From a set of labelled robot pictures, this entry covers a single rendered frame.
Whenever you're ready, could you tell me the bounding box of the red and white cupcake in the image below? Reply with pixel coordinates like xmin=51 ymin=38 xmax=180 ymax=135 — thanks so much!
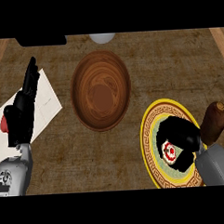
xmin=160 ymin=139 xmax=178 ymax=164

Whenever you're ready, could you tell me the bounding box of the red vegetable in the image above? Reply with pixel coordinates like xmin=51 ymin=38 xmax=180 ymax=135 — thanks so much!
xmin=0 ymin=114 xmax=10 ymax=135

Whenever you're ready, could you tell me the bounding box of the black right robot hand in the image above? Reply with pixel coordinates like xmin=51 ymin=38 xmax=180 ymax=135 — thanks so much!
xmin=154 ymin=114 xmax=204 ymax=175

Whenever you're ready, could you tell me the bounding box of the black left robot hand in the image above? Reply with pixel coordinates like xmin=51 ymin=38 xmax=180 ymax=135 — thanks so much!
xmin=0 ymin=55 xmax=45 ymax=148

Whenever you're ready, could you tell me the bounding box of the yellow patterned plate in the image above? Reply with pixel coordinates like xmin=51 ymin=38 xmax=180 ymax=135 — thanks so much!
xmin=138 ymin=96 xmax=206 ymax=191

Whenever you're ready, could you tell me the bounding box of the brown sweet potato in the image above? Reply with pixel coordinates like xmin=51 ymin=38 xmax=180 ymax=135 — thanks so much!
xmin=198 ymin=100 xmax=224 ymax=147

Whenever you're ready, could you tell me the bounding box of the pale grey round object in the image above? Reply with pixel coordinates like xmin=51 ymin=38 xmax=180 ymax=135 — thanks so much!
xmin=88 ymin=33 xmax=117 ymax=46

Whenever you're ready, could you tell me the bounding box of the brown wooden bowl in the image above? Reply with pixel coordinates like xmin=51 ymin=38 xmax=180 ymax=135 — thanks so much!
xmin=68 ymin=47 xmax=135 ymax=135

